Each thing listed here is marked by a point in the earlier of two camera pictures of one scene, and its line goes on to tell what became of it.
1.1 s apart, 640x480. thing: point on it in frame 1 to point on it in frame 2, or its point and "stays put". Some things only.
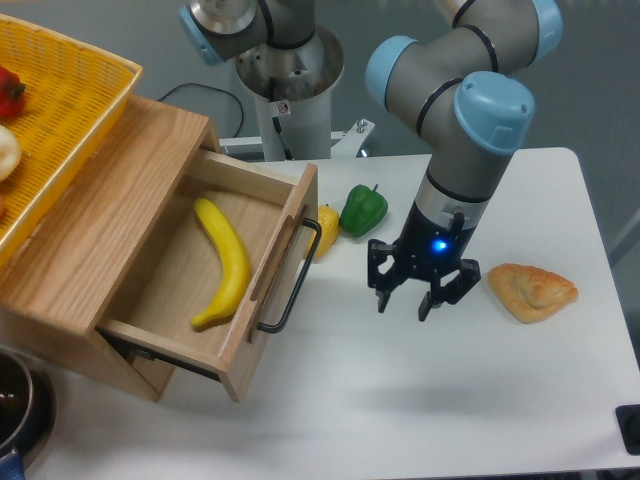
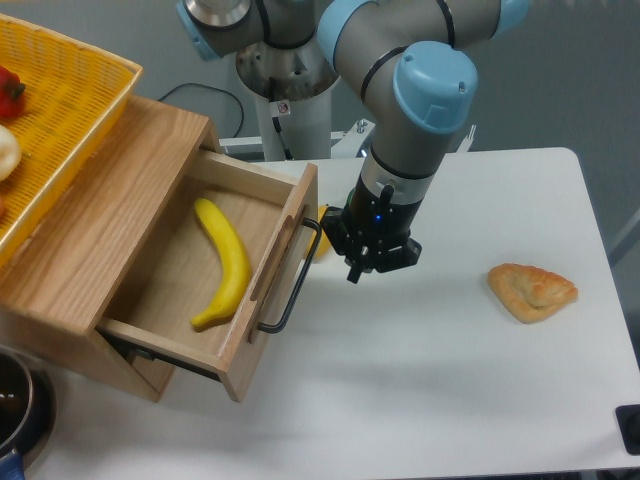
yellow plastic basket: [73, 95] stays put
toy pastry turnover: [531, 293] stays put
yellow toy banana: [233, 254] stays put
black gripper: [426, 247] to [369, 228]
